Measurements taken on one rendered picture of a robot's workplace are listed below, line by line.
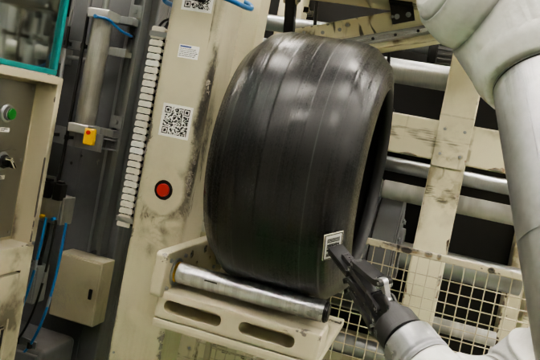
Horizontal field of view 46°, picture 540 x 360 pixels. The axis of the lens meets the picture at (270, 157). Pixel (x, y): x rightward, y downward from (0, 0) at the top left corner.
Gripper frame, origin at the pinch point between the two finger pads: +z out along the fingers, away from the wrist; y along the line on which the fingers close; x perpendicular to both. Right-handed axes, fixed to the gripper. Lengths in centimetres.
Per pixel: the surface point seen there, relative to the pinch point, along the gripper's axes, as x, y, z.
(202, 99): -12, -13, 47
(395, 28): 47, -18, 60
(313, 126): -1.0, -21.3, 13.5
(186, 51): -13, -22, 55
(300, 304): -5.0, 15.6, 6.4
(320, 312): -2.0, 16.0, 3.2
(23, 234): -54, 12, 44
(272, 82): -4.4, -25.6, 25.0
